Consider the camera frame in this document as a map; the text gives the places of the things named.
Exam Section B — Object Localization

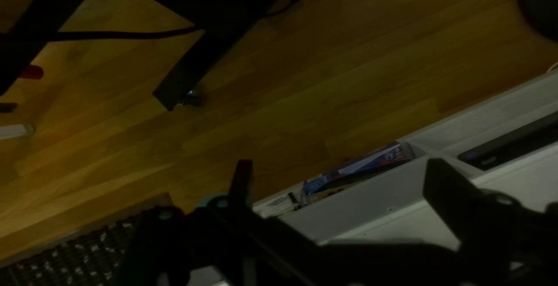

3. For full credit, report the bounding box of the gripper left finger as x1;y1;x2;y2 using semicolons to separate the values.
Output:
118;160;325;286

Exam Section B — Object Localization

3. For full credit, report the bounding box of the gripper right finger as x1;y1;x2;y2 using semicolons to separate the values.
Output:
423;158;558;286

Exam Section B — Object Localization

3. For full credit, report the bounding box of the white printed leaflet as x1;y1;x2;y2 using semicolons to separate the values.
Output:
253;191;306;218

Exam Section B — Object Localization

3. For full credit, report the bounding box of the black flat media player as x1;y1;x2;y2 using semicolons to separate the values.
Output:
458;114;558;171

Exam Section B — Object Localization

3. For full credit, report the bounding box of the blue and white box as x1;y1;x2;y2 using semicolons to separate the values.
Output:
301;143;415;197

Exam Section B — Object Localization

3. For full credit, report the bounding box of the dark patterned rug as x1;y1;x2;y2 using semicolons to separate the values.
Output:
0;194;176;286

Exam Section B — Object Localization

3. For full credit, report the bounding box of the dark round object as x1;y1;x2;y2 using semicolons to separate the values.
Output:
514;0;558;42

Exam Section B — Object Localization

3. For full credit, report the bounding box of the small red object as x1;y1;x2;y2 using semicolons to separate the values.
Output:
17;65;44;81

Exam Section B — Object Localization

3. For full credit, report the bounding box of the black metal frame stand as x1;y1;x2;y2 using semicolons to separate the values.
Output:
0;0;323;112

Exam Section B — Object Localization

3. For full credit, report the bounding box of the black cable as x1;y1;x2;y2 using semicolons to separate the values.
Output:
39;0;320;43

